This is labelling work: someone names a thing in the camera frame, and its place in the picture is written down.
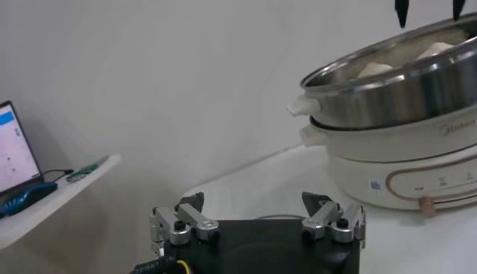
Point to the blue computer mouse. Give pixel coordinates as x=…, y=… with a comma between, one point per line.
x=30, y=195

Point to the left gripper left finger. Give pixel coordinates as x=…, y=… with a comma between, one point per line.
x=199, y=220

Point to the white side table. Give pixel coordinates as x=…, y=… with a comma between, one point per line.
x=56, y=208

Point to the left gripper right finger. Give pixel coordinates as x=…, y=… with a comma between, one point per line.
x=322, y=217

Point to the white steamed baozi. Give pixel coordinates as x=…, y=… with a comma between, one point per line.
x=434, y=50

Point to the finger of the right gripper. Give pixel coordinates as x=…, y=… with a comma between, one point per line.
x=402, y=13
x=458, y=9

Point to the white electric cooker base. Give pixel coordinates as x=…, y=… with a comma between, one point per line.
x=391, y=175

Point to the black laptop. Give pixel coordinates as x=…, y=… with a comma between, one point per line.
x=15, y=156

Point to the stainless steel steamer basket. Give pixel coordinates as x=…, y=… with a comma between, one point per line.
x=391, y=100

